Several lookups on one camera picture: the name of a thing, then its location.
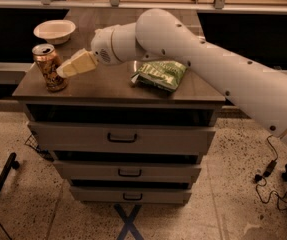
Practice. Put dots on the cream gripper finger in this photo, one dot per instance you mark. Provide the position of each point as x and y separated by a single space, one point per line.
67 69

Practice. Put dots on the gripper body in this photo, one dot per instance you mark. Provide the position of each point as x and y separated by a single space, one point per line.
102 48

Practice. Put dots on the orange patterned drink can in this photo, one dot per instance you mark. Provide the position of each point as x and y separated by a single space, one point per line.
47 60

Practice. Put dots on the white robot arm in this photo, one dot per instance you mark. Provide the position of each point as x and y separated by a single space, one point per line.
259 91

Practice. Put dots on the white paper bowl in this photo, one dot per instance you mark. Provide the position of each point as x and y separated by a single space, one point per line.
55 31

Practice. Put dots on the green kettle chips bag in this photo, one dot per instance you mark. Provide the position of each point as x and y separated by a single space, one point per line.
166 75

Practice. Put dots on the grey drawer cabinet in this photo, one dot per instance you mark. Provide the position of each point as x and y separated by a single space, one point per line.
116 141

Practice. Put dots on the blue tape cross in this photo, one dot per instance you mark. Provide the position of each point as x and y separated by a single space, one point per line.
129 222

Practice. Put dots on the black wire basket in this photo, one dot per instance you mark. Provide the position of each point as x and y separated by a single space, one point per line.
33 144

